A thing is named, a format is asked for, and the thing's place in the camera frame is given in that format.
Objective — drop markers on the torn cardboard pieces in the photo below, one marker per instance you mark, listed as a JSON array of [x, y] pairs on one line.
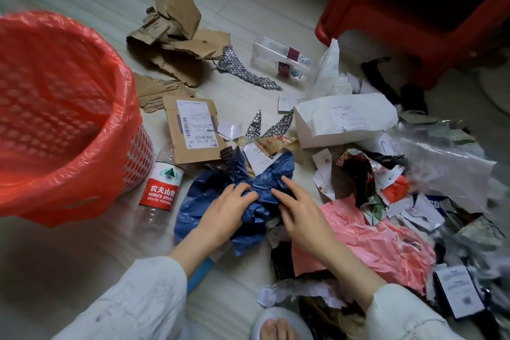
[[179, 13]]

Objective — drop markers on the blue plastic bag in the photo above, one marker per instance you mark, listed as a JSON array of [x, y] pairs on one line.
[[191, 208]]

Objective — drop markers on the brown labelled cardboard mailer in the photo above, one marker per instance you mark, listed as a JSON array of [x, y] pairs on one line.
[[195, 124]]

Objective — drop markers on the white parcel bag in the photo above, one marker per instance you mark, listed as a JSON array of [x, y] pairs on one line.
[[318, 124]]

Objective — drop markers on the white right sleeve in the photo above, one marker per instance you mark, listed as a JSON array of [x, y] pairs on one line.
[[402, 320]]

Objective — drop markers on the white left sleeve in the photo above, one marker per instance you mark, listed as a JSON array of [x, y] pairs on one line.
[[131, 304]]

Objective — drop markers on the red plastic stool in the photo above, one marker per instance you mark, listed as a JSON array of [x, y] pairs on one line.
[[358, 13]]

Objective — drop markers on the orange plastic scrap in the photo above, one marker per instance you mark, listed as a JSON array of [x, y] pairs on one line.
[[396, 190]]

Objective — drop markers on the white sleeve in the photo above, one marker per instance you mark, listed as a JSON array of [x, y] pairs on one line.
[[402, 320], [131, 304]]

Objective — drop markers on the person's left hand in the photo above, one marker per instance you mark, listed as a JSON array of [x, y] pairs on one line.
[[223, 216]]

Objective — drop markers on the pile of mixed scrap litter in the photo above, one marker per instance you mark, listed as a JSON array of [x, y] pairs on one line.
[[422, 214]]

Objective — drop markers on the person's left forearm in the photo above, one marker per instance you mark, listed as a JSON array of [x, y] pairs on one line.
[[191, 250]]

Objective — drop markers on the red-lined waste basket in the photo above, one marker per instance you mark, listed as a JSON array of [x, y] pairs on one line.
[[139, 156]]

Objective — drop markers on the person's right forearm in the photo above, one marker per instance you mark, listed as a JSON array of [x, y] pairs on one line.
[[354, 276]]

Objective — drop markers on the clear plastic box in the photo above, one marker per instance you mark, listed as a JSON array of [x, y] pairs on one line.
[[275, 55]]

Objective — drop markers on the person's right hand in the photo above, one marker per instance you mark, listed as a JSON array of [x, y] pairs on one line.
[[307, 224]]

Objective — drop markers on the white round fan base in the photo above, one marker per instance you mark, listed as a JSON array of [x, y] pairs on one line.
[[498, 84]]

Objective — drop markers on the black mesh piece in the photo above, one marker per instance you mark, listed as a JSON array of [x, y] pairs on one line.
[[378, 78], [414, 98]]

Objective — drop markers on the plastic bottle red label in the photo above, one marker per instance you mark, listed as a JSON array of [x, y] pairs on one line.
[[161, 190]]

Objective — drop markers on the pink plastic bag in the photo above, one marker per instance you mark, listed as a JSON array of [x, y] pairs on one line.
[[370, 240]]

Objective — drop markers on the person's right foot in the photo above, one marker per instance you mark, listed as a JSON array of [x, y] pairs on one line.
[[277, 329]]

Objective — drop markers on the black white patterned cloth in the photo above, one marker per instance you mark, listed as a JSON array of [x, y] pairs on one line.
[[235, 65]]

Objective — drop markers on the white right slipper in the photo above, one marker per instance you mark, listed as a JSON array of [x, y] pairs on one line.
[[279, 314]]

